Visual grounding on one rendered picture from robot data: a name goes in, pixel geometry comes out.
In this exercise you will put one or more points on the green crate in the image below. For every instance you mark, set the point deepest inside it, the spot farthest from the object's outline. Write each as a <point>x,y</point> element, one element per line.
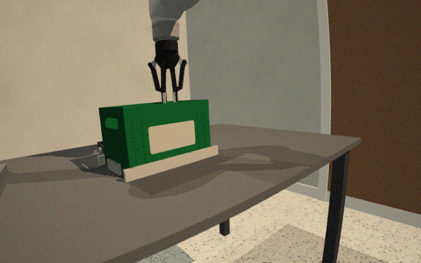
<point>143,133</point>

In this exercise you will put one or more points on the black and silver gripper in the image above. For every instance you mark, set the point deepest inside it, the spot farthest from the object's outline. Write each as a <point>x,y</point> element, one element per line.
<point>167,57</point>

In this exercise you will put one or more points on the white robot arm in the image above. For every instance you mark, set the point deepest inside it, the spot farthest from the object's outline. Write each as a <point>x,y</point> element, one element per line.
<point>165,15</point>

